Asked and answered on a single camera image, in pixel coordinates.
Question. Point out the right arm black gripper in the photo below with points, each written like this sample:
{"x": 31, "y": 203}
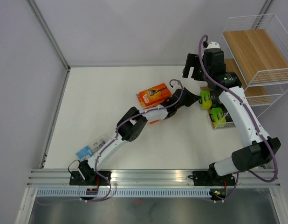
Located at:
{"x": 193, "y": 60}

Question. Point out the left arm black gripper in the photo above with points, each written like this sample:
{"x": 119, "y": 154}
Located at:
{"x": 192, "y": 98}

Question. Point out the small green black razor box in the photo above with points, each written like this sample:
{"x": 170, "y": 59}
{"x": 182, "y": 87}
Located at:
{"x": 209, "y": 99}

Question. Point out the large green black razor box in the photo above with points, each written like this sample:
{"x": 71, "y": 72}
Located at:
{"x": 219, "y": 115}

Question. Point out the orange fusion5 box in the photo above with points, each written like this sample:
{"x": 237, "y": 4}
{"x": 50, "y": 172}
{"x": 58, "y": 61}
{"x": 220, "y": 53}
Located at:
{"x": 153, "y": 95}
{"x": 158, "y": 115}

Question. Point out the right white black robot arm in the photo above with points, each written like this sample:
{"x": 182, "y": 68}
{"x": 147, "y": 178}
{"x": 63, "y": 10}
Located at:
{"x": 258, "y": 147}

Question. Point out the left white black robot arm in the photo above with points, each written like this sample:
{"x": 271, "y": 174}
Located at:
{"x": 129, "y": 127}

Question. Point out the clear blue blister razor pack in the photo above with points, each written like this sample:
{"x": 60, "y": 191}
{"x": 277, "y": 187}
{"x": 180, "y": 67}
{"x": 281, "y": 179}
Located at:
{"x": 89, "y": 150}

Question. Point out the white wire wooden shelf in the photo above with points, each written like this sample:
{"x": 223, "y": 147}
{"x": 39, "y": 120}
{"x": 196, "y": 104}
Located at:
{"x": 256, "y": 49}

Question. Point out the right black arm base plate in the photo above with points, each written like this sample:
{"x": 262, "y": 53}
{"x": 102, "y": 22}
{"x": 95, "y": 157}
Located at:
{"x": 202, "y": 178}

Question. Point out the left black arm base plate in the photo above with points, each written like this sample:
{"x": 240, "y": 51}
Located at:
{"x": 93, "y": 179}

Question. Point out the aluminium corner post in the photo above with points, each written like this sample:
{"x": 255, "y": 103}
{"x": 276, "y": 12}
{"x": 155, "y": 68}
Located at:
{"x": 43, "y": 24}

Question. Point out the aluminium front rail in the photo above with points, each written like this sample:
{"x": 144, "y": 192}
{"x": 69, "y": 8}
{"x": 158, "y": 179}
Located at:
{"x": 120, "y": 178}

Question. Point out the white slotted cable duct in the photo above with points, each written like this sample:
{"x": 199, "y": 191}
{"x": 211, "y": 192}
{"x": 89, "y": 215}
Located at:
{"x": 128, "y": 192}

